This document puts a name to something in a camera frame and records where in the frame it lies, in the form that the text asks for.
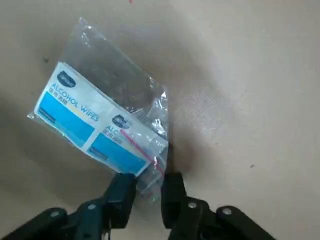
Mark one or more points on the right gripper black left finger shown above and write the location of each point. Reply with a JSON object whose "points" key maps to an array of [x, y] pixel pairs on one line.
{"points": [[122, 200]]}

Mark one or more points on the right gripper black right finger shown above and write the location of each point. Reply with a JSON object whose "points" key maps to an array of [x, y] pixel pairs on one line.
{"points": [[175, 200]]}

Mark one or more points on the alcohol wipes plastic bag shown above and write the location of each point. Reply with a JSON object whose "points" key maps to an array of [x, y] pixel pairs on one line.
{"points": [[75, 120]]}

